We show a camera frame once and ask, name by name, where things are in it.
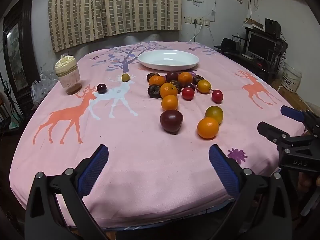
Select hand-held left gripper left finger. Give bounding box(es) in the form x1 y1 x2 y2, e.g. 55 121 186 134
24 144 110 240

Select white power cable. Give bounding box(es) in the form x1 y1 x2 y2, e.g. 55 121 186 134
189 22 203 43

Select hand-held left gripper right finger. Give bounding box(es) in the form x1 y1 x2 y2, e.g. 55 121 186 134
209 144 293 240

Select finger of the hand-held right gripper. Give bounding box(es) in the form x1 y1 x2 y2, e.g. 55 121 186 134
257 121 316 146
280 105 320 136

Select white plastic bucket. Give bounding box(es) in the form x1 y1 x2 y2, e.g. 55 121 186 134
280 62 303 93

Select black metal rack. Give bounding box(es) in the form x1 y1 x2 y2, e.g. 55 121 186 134
220 27 288 80

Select black hat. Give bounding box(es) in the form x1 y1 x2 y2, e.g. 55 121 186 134
214 38 240 54

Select black speaker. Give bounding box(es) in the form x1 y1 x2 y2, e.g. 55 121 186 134
265 18 282 34

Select dark wooden framed picture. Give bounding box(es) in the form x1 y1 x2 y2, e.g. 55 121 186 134
2 0 40 98

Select person's right hand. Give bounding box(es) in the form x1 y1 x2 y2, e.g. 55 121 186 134
299 172 320 193

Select yellow tomato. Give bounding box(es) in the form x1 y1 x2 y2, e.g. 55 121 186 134
197 79 212 94

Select pink deer print tablecloth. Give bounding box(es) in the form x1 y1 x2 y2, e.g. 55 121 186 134
9 41 308 230

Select cream lidded tumbler cup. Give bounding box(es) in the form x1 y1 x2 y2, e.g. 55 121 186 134
55 54 82 95

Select white oval plate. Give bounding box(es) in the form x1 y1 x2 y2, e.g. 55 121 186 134
138 50 200 71

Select cardboard box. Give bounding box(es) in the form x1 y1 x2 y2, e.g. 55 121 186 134
244 17 264 30

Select computer monitor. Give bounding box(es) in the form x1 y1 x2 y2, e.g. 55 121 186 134
246 32 278 59

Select red cherry tomato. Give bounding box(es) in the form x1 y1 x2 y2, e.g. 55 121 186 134
212 89 223 104
181 87 195 101

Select clear plastic bags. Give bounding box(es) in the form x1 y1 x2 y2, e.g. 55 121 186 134
31 65 59 105

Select yellow-green tomato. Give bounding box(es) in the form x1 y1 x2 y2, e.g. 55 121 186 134
205 106 224 124

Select beige checked curtain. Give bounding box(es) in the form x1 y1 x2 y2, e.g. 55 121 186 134
48 0 182 53

